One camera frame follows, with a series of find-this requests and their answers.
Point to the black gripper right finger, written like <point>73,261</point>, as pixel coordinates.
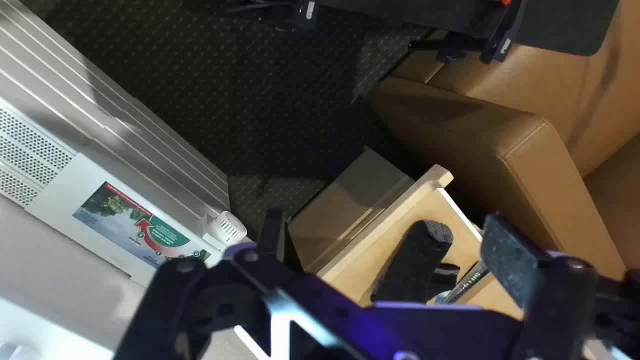
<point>510,261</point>

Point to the silver metal tool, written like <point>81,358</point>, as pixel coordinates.
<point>462,283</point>

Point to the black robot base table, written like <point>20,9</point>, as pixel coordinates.
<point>566,27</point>

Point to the white air conditioner unit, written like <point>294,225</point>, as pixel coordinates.
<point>100,141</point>

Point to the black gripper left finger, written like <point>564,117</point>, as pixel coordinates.
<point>272,233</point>

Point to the flat wooden drawer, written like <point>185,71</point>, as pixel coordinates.
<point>362,220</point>

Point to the tan leather armchair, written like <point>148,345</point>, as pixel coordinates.
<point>512,133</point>

